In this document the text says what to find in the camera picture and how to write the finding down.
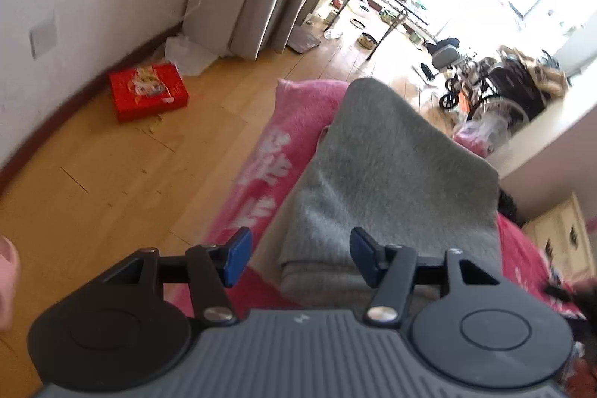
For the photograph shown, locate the white plastic bag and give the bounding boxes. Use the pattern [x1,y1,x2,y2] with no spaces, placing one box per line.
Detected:
[164,35,220,77]

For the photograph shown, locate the cream nightstand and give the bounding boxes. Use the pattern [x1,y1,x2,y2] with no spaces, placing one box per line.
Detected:
[522,193,597,282]

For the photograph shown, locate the wheelchair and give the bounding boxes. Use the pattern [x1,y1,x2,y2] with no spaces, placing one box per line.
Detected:
[438,48,570,133]

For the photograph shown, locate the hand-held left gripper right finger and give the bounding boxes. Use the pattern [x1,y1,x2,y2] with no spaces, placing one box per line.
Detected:
[350,227,501,327]

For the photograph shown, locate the pink floral blanket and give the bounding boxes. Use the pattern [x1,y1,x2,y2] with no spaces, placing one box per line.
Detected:
[177,78,597,333]

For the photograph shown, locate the grey flat board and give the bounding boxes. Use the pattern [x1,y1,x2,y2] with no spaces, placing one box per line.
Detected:
[287,27,322,54]

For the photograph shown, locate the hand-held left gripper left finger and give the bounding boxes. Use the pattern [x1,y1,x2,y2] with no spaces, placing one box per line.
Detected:
[100,227,253,327]

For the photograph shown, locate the clear plastic bag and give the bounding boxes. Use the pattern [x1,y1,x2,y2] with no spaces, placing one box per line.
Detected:
[454,113,509,156]

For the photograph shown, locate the red gift box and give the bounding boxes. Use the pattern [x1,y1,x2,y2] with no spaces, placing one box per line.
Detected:
[109,62,190,123]

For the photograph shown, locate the pink slipper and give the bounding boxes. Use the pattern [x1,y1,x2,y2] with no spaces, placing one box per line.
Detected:
[0,235,22,331]

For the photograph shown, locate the wall switch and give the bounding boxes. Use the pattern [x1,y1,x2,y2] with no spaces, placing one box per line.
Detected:
[29,16,59,59]

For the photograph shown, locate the grey sweatpants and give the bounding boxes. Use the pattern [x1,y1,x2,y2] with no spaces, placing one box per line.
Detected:
[279,77,502,310]

